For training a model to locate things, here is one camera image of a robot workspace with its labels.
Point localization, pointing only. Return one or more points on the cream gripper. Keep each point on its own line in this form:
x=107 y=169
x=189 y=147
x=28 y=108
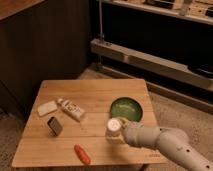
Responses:
x=116 y=140

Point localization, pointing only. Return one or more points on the white ceramic cup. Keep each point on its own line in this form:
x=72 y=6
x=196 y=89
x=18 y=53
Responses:
x=113 y=128

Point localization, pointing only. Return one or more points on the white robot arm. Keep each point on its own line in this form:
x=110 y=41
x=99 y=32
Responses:
x=172 y=143

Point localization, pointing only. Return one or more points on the white eraser block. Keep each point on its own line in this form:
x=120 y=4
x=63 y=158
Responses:
x=47 y=108

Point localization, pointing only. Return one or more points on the green bowl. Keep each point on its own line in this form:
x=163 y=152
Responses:
x=126 y=107

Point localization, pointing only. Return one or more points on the orange carrot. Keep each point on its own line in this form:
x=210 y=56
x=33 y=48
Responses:
x=82 y=155

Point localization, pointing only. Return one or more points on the white tube bottle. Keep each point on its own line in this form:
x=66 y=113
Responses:
x=70 y=108

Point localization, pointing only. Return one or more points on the wooden table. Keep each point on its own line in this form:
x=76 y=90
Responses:
x=38 y=148

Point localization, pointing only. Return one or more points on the small dark metal box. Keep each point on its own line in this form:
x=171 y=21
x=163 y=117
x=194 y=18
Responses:
x=55 y=126

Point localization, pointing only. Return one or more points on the grey metal shelf rack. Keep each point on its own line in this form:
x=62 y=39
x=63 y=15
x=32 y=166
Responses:
x=170 y=40

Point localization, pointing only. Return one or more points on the dark wooden cabinet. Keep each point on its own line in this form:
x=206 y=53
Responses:
x=48 y=41

